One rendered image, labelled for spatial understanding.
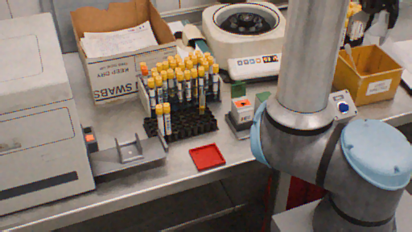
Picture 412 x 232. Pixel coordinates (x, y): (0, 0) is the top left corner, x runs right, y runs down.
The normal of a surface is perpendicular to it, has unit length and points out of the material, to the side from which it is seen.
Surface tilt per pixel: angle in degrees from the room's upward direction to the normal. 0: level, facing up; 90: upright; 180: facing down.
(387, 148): 7
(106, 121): 0
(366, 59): 90
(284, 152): 85
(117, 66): 91
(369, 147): 7
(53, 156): 90
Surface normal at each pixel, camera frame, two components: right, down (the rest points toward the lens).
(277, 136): -0.67, 0.43
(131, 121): 0.00, -0.77
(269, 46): 0.22, 0.62
